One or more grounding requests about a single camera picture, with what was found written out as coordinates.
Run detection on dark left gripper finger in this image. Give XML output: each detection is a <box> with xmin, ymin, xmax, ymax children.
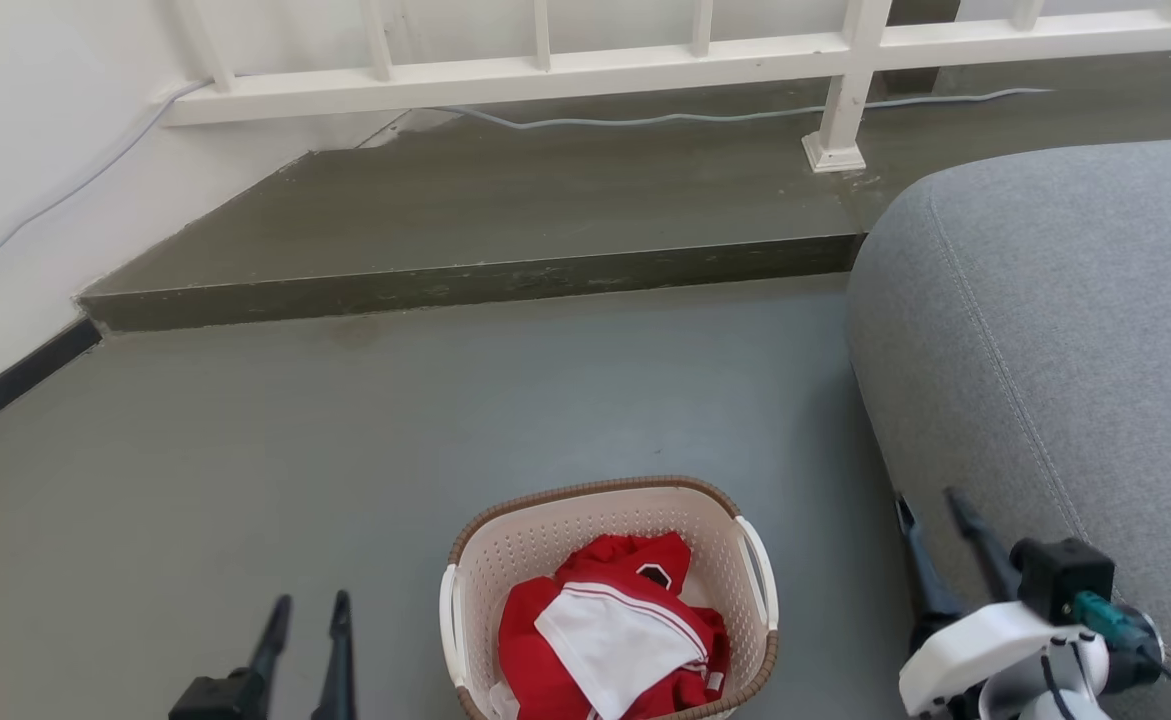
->
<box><xmin>309</xmin><ymin>589</ymin><xmax>358</xmax><ymax>720</ymax></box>
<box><xmin>168</xmin><ymin>594</ymin><xmax>293</xmax><ymax>720</ymax></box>

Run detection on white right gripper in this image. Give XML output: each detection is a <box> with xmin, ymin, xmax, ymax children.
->
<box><xmin>892</xmin><ymin>487</ymin><xmax>1112</xmax><ymax>720</ymax></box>

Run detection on beige plastic laundry basket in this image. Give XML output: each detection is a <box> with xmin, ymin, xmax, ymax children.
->
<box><xmin>438</xmin><ymin>475</ymin><xmax>781</xmax><ymax>720</ymax></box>

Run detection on grey fabric sofa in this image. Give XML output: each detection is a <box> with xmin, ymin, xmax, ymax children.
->
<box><xmin>846</xmin><ymin>135</ymin><xmax>1171</xmax><ymax>720</ymax></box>

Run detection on white garment with red stripes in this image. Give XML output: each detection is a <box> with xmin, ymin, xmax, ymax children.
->
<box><xmin>534</xmin><ymin>582</ymin><xmax>712</xmax><ymax>720</ymax></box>

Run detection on black baseboard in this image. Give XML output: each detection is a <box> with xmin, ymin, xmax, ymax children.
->
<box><xmin>0</xmin><ymin>316</ymin><xmax>104</xmax><ymax>449</ymax></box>

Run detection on raised concrete step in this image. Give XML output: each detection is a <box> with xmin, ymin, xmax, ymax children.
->
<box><xmin>76</xmin><ymin>44</ymin><xmax>1171</xmax><ymax>334</ymax></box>

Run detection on white railing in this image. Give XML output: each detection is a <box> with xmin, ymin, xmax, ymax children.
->
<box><xmin>149</xmin><ymin>0</ymin><xmax>1171</xmax><ymax>174</ymax></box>

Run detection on teal right camera connector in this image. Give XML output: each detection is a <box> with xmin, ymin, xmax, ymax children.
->
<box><xmin>1074</xmin><ymin>589</ymin><xmax>1143</xmax><ymax>643</ymax></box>

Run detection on grey cable on wall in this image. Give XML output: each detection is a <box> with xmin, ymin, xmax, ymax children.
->
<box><xmin>0</xmin><ymin>79</ymin><xmax>212</xmax><ymax>292</ymax></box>

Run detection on grey cable on floor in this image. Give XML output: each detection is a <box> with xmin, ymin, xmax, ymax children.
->
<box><xmin>433</xmin><ymin>86</ymin><xmax>1053</xmax><ymax>132</ymax></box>

